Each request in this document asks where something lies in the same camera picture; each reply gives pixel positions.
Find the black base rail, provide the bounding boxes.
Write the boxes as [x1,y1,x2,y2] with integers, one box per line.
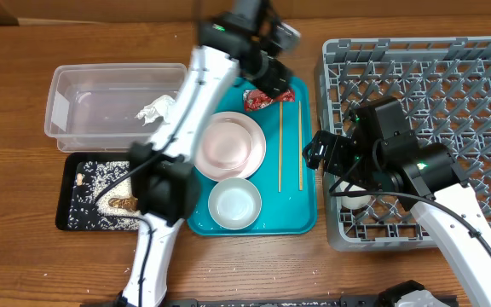
[163,295,380,307]

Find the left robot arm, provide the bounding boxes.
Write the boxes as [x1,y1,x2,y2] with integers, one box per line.
[118,1,300,306]

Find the wooden chopstick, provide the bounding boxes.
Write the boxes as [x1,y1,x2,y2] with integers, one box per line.
[278,101,283,193]
[297,101,303,191]

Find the large pink plate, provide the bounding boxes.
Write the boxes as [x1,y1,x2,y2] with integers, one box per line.
[194,112,267,182]

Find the white cup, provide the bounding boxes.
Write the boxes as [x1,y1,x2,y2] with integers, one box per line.
[339,182,372,210]

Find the red foil snack wrapper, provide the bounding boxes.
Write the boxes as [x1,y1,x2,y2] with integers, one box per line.
[243,90,296,112]

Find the black plastic tray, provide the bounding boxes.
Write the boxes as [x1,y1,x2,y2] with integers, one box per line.
[55,152,144,231]

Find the rice food scraps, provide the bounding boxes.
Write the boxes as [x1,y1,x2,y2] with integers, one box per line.
[64,161,139,231]

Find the white napkin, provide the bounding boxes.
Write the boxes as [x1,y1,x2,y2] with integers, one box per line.
[136,95,176,125]

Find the teal serving tray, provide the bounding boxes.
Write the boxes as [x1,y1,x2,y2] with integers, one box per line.
[188,78,317,236]

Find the small pink plate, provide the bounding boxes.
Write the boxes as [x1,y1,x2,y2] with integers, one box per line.
[201,125,252,170]

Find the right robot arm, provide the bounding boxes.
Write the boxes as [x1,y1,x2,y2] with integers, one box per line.
[302,96,491,306]

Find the grey dishwasher rack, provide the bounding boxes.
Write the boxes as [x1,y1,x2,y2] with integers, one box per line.
[315,36,491,252]

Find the clear plastic bin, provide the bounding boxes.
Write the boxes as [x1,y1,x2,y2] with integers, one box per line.
[44,63,187,153]

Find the grey bowl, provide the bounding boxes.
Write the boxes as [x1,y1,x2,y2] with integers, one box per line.
[208,177,263,230]

